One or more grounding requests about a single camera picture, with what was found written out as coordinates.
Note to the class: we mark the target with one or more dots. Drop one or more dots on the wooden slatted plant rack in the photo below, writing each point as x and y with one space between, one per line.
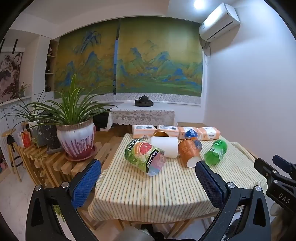
60 164

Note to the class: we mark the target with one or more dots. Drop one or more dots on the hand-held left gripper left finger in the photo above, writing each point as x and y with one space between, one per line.
86 183

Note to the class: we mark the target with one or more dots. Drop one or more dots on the ceiling light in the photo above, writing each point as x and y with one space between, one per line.
198 4

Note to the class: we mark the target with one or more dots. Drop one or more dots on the air conditioner pipe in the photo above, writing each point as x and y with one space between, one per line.
207 51

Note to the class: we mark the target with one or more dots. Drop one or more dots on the green plastic bottle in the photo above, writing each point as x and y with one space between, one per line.
215 151

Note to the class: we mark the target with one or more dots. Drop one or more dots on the purple white ceramic plant pot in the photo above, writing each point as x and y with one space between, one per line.
76 139

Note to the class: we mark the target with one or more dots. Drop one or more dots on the person's right hand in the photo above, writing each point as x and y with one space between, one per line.
277 217

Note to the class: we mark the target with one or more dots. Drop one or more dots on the hanging wall scroll painting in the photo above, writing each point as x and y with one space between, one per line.
9 74

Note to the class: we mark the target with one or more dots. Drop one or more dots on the narrow landscape painting blind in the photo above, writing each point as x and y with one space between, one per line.
87 62

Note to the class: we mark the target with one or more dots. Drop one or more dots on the white air conditioner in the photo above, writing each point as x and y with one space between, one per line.
219 22

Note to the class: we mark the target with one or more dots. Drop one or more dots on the wooden wall shelf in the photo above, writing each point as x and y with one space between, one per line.
50 67

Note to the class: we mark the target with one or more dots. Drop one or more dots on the orange tissue pack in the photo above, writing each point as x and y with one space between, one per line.
143 129
210 133
168 129
181 132

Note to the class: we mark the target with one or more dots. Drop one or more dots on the green spider plant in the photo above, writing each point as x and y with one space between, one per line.
69 109

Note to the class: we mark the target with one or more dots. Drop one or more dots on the white cup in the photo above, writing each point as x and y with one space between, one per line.
164 146

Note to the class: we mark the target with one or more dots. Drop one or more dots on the small green ledge plant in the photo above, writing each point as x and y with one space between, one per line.
22 90

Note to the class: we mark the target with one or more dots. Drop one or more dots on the gold cup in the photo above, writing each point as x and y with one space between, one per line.
160 133

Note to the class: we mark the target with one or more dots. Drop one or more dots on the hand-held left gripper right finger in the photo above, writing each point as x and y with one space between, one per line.
210 183

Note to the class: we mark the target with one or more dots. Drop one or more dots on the white lace tablecloth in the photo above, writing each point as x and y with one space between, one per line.
143 114

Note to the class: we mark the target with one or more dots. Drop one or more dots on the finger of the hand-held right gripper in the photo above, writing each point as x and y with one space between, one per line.
266 168
283 163

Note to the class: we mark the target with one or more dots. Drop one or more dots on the dark speckled plant pot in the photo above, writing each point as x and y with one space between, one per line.
48 134

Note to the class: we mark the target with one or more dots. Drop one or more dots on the wooden stool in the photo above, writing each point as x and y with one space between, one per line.
13 148

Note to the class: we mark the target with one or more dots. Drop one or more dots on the orange paper cup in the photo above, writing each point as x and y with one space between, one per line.
187 150

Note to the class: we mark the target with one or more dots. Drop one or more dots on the red card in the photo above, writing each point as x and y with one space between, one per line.
26 139

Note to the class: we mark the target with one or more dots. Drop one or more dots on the small white potted plant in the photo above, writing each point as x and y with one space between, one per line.
33 125

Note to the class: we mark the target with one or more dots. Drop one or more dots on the black tea set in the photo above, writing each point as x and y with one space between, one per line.
143 100

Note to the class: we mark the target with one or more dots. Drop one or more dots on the wide landscape painting blind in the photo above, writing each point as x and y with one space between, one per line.
159 62

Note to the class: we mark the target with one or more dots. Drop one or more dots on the striped yellow tablecloth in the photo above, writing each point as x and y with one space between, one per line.
150 197

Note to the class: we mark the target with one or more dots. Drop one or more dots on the green grapefruit print cup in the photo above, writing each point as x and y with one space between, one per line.
138 150

